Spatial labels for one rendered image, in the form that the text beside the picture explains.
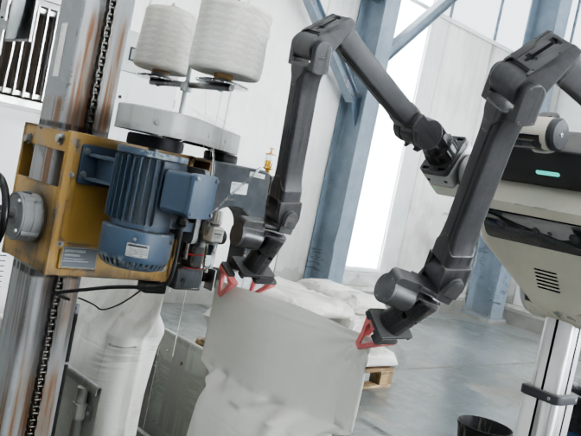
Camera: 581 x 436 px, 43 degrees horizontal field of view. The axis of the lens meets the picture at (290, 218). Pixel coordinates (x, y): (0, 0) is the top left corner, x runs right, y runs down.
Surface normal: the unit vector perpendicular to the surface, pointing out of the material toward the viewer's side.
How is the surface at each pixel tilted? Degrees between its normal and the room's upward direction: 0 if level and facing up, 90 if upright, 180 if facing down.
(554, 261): 130
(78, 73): 90
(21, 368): 90
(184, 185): 90
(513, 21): 90
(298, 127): 102
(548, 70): 115
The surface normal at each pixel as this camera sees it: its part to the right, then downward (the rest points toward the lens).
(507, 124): 0.18, 0.70
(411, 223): 0.67, 0.18
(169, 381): -0.72, -0.11
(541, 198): -0.33, -0.83
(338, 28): 0.49, 0.35
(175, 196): -0.38, -0.03
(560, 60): 0.29, 0.54
